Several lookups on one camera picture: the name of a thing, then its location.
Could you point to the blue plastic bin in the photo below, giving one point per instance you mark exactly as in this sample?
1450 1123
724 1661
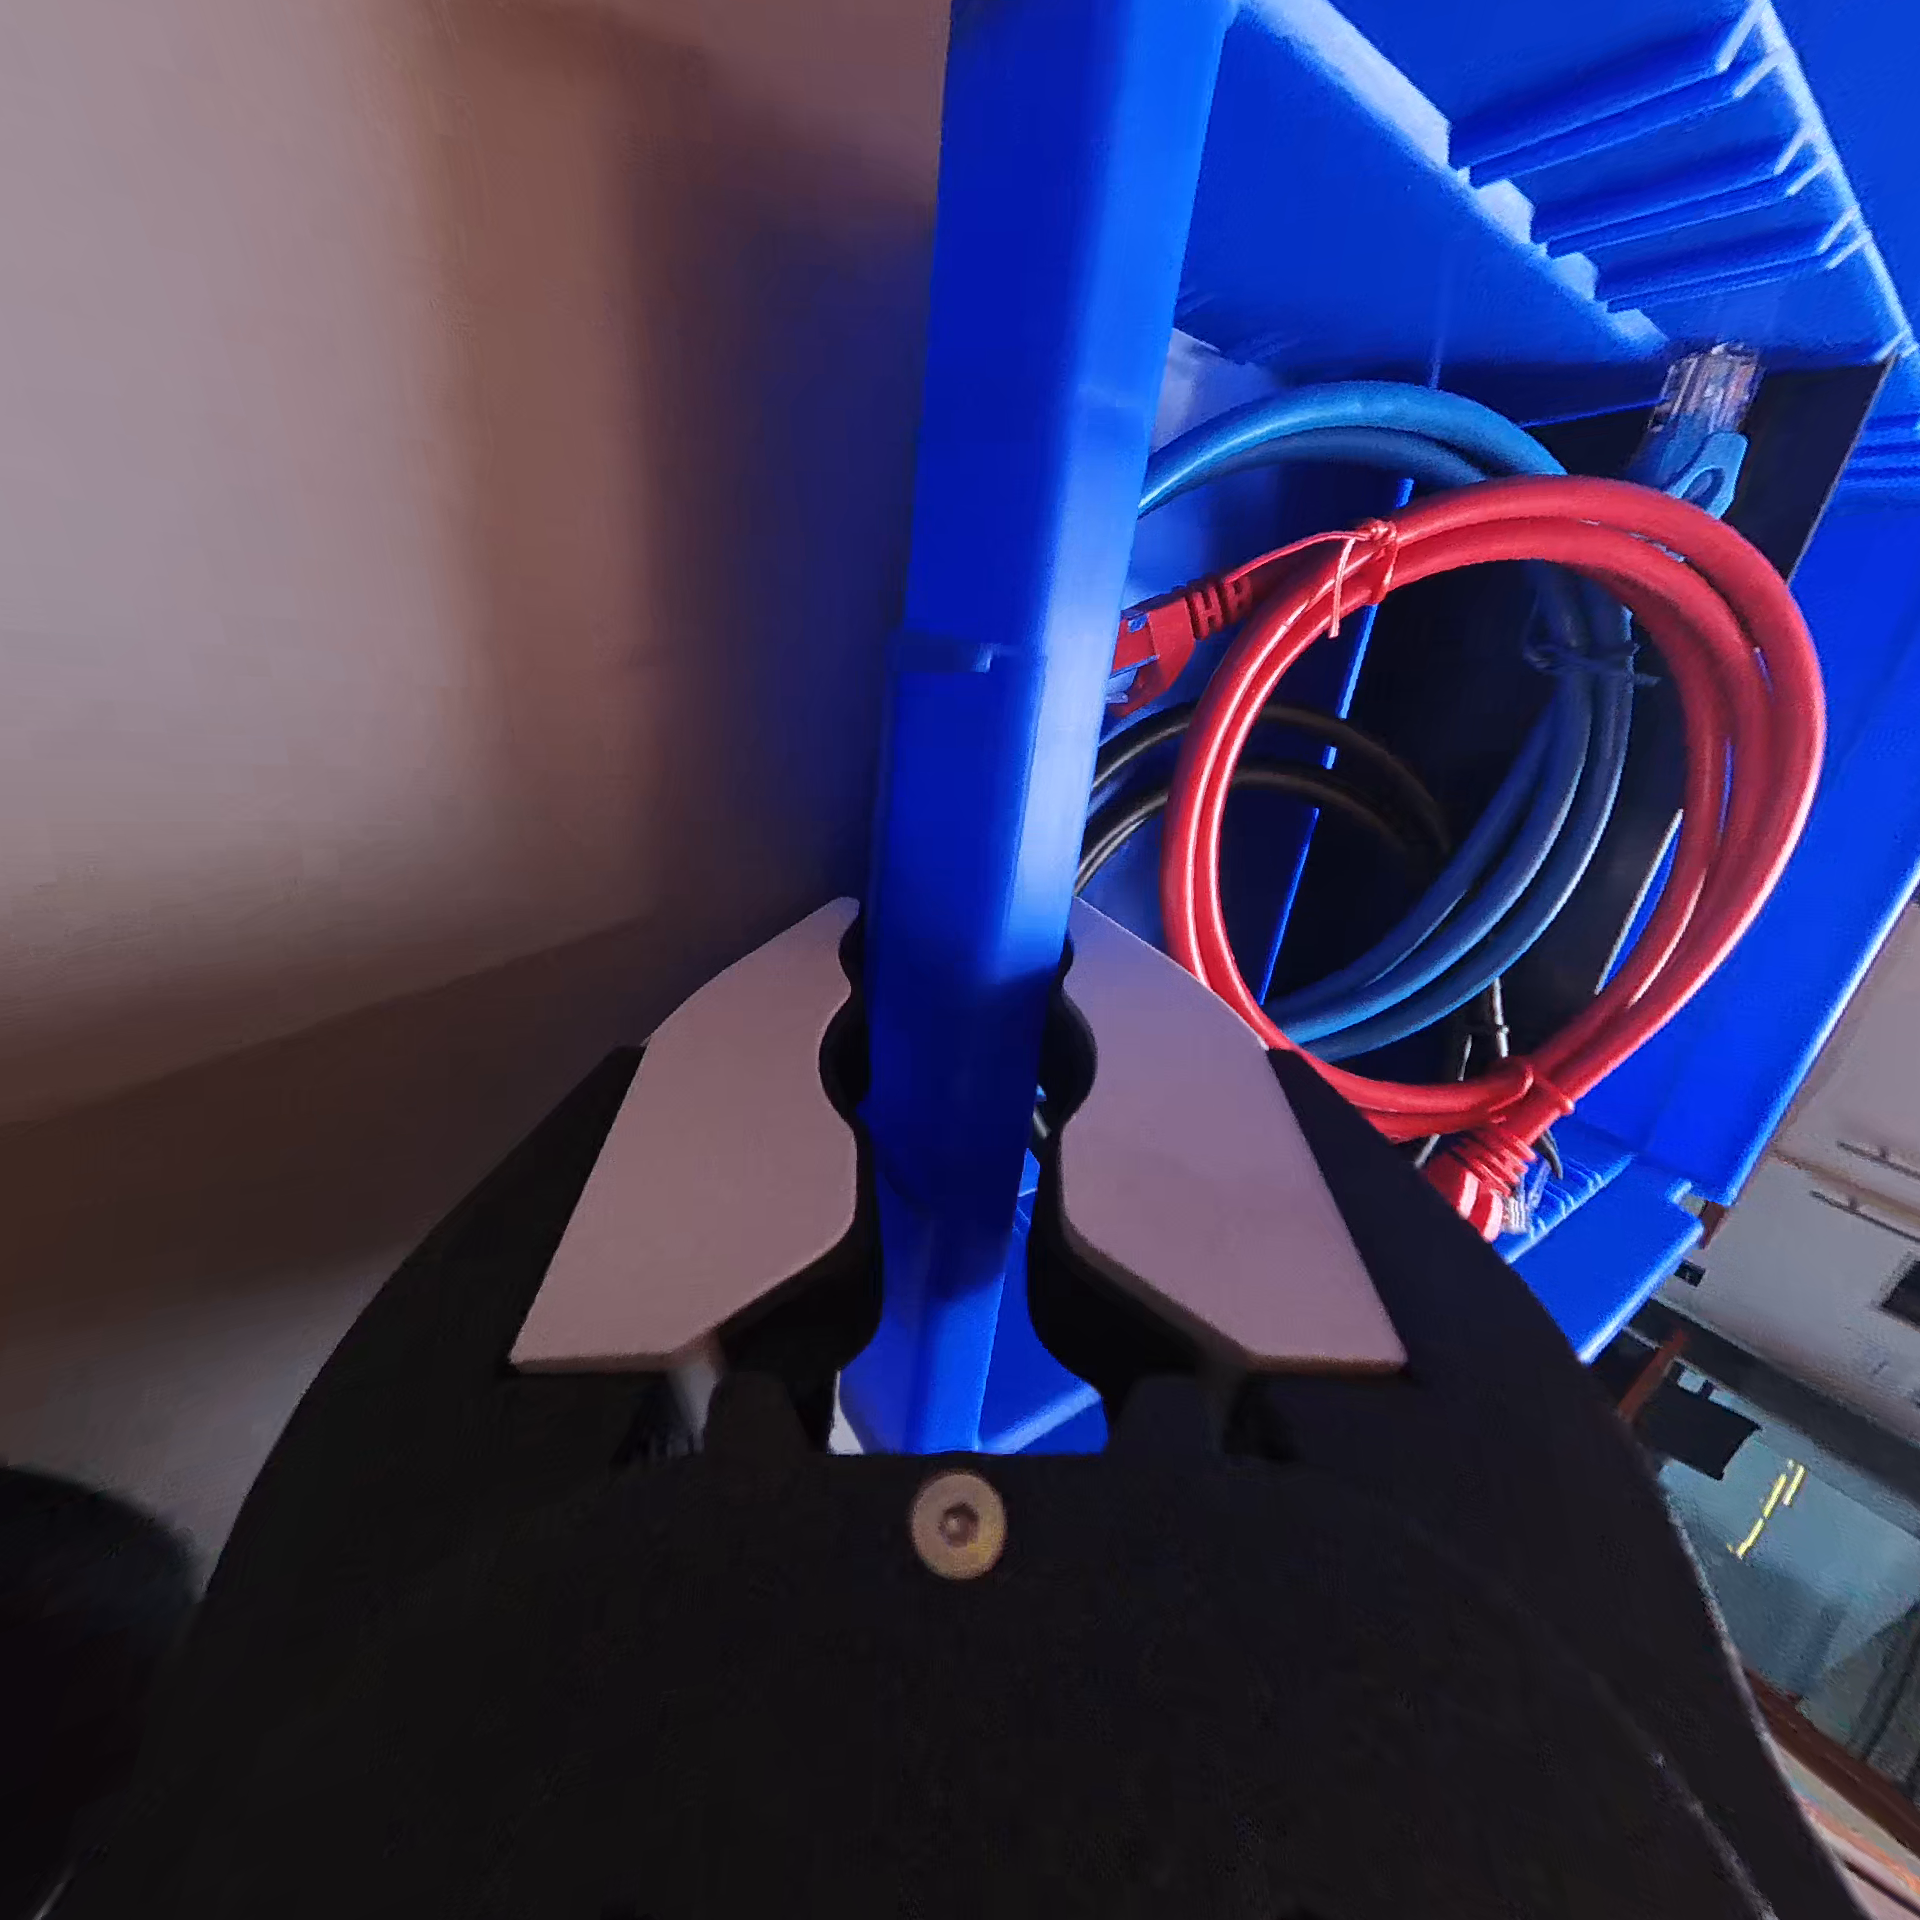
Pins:
1021 451

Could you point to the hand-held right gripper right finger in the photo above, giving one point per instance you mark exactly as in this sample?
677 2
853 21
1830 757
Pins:
1200 1171

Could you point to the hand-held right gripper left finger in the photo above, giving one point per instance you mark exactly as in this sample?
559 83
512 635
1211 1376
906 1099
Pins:
706 1171

